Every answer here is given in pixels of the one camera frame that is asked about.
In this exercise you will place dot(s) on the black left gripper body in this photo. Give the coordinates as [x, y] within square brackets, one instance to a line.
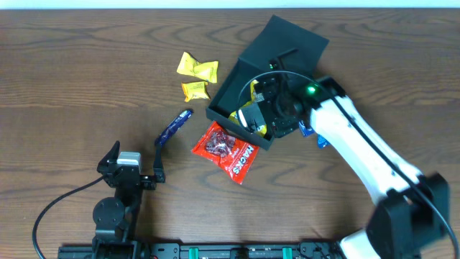
[133, 178]

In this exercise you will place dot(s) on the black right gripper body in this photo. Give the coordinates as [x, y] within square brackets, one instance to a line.
[285, 125]

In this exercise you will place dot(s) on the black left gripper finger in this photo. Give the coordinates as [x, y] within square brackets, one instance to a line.
[109, 160]
[157, 167]

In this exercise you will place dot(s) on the blue wafer bar packet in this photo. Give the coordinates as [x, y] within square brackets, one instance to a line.
[322, 142]

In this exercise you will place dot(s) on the yellow seed snack bag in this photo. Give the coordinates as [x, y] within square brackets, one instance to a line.
[260, 130]

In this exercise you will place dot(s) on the red Hacks candy bag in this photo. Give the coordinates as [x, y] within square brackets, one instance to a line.
[232, 155]

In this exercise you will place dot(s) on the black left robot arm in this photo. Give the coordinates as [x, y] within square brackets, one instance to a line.
[116, 217]

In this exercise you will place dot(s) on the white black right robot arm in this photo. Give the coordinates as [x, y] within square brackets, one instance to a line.
[411, 209]

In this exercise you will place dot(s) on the blue Eclipse gum pack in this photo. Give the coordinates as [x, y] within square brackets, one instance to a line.
[304, 129]

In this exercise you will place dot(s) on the dark blue snack bar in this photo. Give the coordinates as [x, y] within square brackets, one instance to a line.
[173, 127]

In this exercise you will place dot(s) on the large yellow candy wrapper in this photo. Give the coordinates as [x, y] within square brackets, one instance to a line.
[189, 66]

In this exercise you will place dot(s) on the small yellow candy wrapper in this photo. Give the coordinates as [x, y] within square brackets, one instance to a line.
[195, 90]

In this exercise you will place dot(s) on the black aluminium mounting rail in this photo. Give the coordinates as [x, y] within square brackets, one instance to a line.
[303, 250]

